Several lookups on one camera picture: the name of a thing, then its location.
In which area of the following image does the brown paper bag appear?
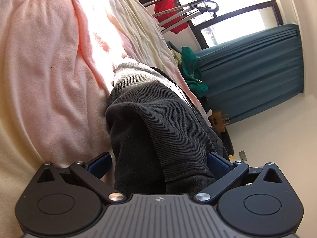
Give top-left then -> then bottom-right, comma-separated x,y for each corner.
208,110 -> 230,133

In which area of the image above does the teal curtain right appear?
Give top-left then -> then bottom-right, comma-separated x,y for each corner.
196,24 -> 304,124

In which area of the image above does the pale green knitted garment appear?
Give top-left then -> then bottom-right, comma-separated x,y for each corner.
170,48 -> 182,67

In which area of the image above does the pastel pink bed duvet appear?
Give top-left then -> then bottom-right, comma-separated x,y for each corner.
1,0 -> 202,237

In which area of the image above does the silver garment steamer stand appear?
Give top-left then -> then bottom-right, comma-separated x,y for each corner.
152,0 -> 219,34

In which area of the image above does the red cloth bag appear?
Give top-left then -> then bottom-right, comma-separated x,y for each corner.
154,0 -> 189,34

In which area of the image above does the grey wall socket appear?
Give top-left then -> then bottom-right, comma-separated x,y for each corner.
239,151 -> 247,162

